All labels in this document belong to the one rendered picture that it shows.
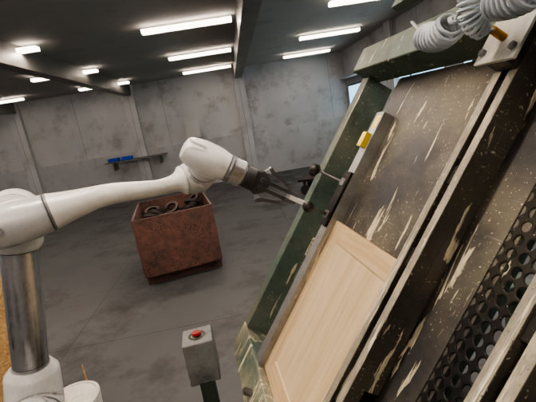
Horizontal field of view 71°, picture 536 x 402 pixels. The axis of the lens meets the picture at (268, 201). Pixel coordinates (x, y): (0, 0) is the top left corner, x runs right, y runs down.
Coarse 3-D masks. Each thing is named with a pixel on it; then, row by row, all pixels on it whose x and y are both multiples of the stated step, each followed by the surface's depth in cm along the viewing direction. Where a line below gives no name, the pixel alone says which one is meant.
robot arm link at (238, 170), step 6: (234, 156) 120; (234, 162) 118; (240, 162) 119; (246, 162) 121; (234, 168) 118; (240, 168) 118; (246, 168) 121; (228, 174) 117; (234, 174) 118; (240, 174) 118; (228, 180) 119; (234, 180) 119; (240, 180) 119
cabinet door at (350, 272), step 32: (320, 256) 125; (352, 256) 107; (384, 256) 93; (320, 288) 117; (352, 288) 101; (288, 320) 127; (320, 320) 109; (352, 320) 95; (288, 352) 119; (320, 352) 102; (288, 384) 111; (320, 384) 96
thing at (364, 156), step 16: (384, 112) 121; (384, 128) 122; (368, 144) 122; (368, 160) 123; (352, 176) 123; (352, 192) 124; (336, 208) 124; (320, 240) 125; (304, 272) 126; (288, 304) 128; (272, 336) 129
